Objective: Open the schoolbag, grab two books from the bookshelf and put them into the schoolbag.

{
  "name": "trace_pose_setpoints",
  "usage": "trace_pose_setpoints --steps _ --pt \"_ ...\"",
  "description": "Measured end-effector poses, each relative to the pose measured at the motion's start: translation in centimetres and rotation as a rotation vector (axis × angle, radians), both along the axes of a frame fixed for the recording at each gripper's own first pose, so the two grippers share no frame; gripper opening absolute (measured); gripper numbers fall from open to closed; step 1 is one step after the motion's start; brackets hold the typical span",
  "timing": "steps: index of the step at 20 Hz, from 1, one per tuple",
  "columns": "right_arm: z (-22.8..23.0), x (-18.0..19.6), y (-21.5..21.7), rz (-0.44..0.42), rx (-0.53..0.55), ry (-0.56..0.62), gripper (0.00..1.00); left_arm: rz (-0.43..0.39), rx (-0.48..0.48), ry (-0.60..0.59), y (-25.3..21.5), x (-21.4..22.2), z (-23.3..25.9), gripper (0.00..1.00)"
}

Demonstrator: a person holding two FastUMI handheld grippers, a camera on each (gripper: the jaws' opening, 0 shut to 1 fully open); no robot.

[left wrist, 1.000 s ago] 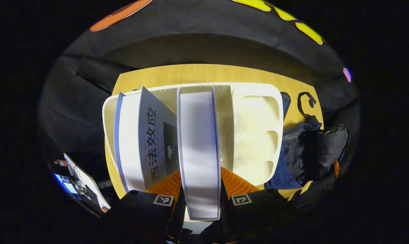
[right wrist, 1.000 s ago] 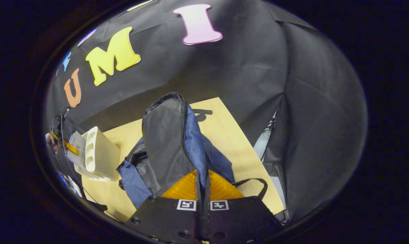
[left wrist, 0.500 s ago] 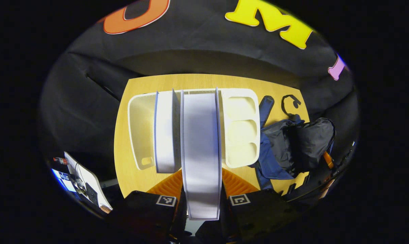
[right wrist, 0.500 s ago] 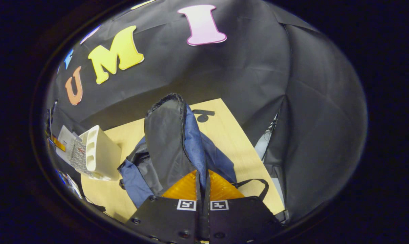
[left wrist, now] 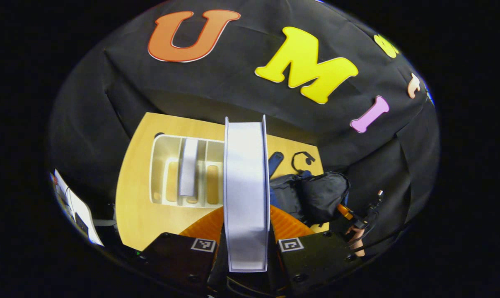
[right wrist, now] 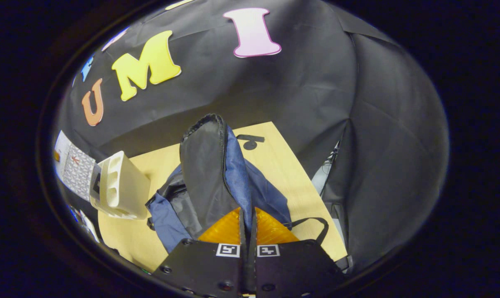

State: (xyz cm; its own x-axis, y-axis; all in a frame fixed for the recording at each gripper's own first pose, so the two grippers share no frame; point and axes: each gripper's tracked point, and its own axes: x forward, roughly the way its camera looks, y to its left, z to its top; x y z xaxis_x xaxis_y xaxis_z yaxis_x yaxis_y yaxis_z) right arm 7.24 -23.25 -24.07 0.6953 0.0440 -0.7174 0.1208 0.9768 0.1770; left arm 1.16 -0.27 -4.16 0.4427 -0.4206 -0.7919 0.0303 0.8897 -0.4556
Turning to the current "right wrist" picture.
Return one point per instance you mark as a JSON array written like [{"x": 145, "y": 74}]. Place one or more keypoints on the white patterned cover book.
[{"x": 76, "y": 165}]

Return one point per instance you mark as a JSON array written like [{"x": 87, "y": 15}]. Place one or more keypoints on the white plastic bookshelf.
[{"x": 127, "y": 186}]

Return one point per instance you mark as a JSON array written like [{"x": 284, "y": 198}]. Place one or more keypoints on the black backdrop cloth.
[{"x": 316, "y": 82}]

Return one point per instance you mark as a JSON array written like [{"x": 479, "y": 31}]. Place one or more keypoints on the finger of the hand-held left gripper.
[{"x": 56, "y": 156}]

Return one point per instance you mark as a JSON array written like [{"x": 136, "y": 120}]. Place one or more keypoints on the black table sticker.
[{"x": 250, "y": 145}]

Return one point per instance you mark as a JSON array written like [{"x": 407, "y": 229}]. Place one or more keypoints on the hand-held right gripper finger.
[
  {"x": 252, "y": 231},
  {"x": 242, "y": 231}
]

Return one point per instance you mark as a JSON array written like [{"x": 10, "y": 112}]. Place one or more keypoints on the blue schoolbag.
[{"x": 204, "y": 174}]

